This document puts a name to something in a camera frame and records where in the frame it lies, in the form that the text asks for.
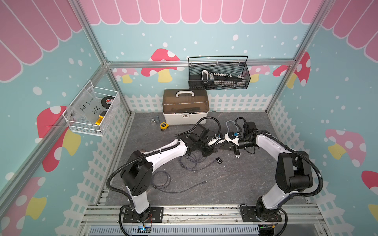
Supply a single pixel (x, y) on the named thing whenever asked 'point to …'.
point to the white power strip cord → (227, 125)
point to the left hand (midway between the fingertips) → (213, 149)
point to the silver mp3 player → (237, 156)
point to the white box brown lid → (181, 106)
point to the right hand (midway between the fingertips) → (221, 146)
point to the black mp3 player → (219, 161)
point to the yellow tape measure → (164, 126)
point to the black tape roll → (107, 101)
